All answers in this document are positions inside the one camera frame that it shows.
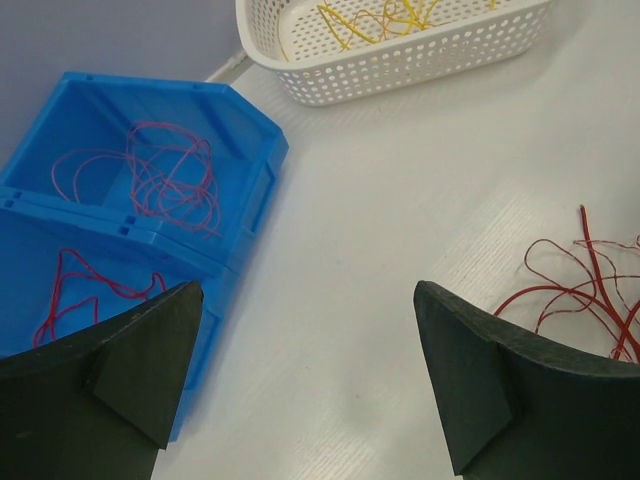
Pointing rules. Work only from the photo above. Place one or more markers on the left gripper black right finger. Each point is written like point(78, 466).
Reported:
point(515, 405)

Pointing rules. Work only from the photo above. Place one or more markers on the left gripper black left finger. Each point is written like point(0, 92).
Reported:
point(100, 403)

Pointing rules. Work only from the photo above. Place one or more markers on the blue plastic divided bin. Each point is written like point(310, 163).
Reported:
point(123, 187)

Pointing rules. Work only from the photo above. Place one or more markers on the white perforated plastic basket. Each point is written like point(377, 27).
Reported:
point(328, 52)

